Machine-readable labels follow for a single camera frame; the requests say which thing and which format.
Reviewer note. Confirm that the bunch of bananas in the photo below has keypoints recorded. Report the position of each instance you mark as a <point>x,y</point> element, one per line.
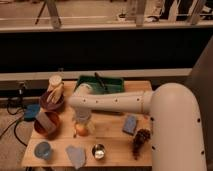
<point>55,93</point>

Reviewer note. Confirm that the blue sponge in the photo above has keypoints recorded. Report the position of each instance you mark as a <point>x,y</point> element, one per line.
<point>130,125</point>

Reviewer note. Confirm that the blue power box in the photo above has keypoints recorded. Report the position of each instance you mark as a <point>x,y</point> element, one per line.
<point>31,112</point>

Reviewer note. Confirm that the green plastic tray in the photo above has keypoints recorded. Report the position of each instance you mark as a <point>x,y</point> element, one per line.
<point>113,84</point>

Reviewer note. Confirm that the purple bowl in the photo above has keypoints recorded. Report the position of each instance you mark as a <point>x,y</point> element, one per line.
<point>49,105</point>

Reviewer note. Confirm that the beige sponge block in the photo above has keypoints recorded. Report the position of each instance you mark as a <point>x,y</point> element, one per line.
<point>45,122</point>

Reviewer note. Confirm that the white paper cup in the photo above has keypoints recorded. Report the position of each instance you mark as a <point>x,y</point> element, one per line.
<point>55,83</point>

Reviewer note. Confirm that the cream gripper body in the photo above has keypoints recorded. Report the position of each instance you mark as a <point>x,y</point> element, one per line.
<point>88,123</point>

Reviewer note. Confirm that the dark grape bunch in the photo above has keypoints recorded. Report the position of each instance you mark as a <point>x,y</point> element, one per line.
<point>142,136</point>

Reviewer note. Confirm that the wooden folding table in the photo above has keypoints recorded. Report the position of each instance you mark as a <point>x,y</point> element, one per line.
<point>108,131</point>

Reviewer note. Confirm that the grey-blue cloth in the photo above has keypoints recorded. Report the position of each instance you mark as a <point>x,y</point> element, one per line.
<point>77,156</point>

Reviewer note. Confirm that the black ladle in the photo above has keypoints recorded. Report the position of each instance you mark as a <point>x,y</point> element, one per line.
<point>99,80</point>

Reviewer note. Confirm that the red-brown bowl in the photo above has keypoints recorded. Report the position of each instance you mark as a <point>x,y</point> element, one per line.
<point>53,117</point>

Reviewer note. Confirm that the blue plastic cup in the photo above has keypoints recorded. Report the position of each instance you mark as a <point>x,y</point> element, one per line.
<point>43,150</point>

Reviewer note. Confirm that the small metal cup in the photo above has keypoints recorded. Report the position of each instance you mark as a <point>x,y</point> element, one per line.
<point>98,151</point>

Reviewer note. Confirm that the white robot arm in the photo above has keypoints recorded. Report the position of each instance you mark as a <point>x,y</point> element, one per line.
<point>177,135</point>

